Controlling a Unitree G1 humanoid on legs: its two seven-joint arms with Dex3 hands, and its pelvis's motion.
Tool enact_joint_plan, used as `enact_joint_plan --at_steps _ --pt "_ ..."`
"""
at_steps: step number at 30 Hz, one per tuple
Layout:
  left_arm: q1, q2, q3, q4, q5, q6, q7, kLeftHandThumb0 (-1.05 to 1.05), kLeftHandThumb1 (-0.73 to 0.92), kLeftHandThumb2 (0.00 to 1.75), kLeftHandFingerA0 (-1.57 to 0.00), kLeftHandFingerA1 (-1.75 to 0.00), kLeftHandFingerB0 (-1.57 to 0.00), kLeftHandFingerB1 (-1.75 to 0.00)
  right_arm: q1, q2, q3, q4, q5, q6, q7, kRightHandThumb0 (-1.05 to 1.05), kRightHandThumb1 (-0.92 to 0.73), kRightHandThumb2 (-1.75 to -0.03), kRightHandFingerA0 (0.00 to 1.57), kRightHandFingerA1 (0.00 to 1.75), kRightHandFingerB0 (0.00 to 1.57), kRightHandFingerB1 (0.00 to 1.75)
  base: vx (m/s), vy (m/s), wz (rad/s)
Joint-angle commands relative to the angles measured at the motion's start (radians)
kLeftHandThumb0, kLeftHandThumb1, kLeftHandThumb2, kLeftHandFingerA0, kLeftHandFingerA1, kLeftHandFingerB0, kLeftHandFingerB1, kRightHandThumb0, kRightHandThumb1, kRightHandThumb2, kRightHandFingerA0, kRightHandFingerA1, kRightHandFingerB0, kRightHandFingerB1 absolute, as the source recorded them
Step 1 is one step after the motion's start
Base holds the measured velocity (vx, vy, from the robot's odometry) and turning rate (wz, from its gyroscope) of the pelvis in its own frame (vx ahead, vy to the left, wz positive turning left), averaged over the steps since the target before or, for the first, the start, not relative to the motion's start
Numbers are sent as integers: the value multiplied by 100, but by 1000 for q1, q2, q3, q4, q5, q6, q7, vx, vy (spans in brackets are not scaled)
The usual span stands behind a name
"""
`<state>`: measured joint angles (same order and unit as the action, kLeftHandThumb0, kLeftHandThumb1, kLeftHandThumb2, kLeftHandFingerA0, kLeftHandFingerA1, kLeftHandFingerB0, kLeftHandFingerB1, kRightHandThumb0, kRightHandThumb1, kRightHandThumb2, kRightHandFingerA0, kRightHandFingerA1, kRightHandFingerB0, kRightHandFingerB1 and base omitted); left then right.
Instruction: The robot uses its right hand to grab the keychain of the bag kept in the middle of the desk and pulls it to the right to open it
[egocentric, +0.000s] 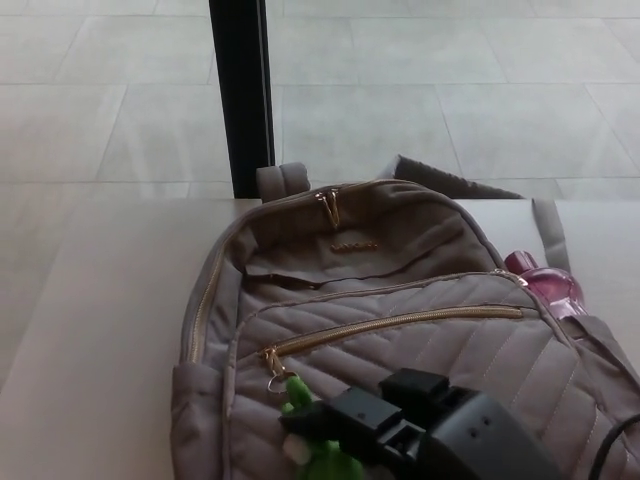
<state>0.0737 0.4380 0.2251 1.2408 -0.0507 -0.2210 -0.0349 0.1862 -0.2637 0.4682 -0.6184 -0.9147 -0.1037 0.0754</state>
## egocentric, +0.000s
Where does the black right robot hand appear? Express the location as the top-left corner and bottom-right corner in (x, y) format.
(278, 368), (561, 480)

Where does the green plush bunny keychain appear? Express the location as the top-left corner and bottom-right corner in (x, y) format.
(264, 373), (365, 480)

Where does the grey quilted backpack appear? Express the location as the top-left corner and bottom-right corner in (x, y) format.
(169, 153), (640, 480)

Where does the pink transparent water bottle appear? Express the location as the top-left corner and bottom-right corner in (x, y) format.
(503, 249), (586, 321)

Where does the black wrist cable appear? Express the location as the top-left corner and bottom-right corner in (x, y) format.
(581, 412), (640, 480)

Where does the black window frame post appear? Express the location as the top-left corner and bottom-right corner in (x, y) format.
(208, 0), (277, 200)

